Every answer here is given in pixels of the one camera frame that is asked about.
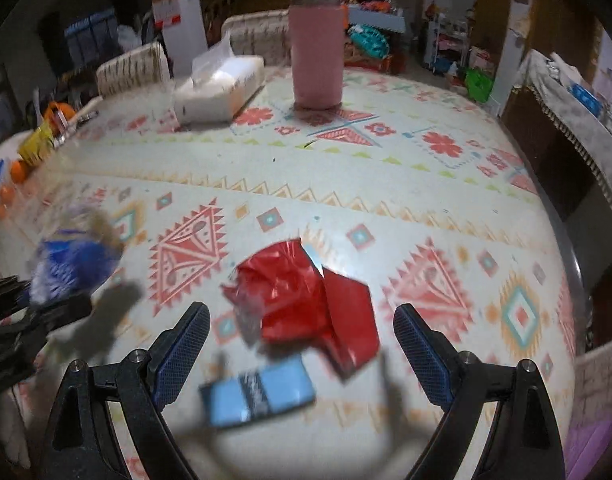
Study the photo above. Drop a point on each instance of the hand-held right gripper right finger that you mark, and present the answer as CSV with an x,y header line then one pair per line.
x,y
425,355

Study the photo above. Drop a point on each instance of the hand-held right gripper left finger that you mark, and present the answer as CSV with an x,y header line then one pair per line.
x,y
181,355

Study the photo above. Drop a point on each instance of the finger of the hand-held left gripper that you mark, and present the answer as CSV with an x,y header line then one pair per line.
x,y
6,292
51,312

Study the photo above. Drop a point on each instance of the blue white wrapper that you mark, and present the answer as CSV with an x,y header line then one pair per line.
x,y
71,260

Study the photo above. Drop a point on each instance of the red paper packet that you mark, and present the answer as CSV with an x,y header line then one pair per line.
x,y
351,320

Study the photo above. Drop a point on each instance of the red foil wrapper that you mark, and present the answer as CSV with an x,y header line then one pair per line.
x,y
281,290

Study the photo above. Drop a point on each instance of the purple plastic basket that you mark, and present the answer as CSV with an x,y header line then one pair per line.
x,y
595,452

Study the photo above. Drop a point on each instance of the light blue packet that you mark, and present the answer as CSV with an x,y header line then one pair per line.
x,y
266,390

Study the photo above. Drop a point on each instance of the orange fruit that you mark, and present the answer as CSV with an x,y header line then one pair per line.
x,y
19,170
5,194

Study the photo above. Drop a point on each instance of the yellow snack packet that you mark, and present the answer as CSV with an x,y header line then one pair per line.
x,y
36,146

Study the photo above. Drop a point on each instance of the chair with grey woven cover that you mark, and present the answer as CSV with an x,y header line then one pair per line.
x,y
603,375

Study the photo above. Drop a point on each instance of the dark wooden cabinet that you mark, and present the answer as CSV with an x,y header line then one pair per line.
x,y
545,150

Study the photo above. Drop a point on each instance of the cream woven chair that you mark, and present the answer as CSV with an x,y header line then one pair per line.
x,y
131,70
256,37

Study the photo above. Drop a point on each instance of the white tissue pack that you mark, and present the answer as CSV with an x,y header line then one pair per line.
x,y
221,85

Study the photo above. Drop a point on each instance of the green bag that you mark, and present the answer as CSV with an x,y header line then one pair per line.
x,y
478,84

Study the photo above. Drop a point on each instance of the cloth covered side cabinet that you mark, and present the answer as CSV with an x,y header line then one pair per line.
x,y
600,135

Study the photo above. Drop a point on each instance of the blue tissue pack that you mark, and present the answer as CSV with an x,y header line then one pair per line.
x,y
585,97

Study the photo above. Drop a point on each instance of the white shelf rack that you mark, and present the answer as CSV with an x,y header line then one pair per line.
x,y
448,42

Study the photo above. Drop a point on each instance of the tall pink bottle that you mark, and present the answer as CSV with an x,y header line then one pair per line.
x,y
316,60

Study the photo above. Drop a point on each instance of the teal mesh food cover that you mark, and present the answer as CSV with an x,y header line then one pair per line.
x,y
368,40

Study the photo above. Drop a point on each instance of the striped cloth covered table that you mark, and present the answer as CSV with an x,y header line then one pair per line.
x,y
380,17

